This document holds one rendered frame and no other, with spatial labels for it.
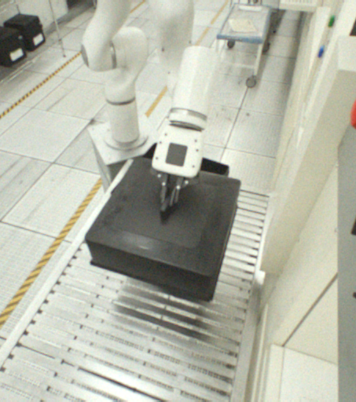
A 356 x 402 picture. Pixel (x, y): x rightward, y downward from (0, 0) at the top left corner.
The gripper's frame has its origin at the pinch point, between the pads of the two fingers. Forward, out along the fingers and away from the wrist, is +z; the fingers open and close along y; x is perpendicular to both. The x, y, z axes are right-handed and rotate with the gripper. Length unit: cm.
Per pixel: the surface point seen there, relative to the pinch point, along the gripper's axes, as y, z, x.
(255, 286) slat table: 24.8, 20.7, 24.5
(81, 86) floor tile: -168, -70, 224
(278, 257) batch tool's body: 26.9, 8.3, 9.7
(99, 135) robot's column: -52, -15, 60
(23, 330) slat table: -30, 43, 2
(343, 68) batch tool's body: 24.3, -23.5, -21.8
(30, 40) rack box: -228, -103, 216
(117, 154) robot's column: -39, -8, 54
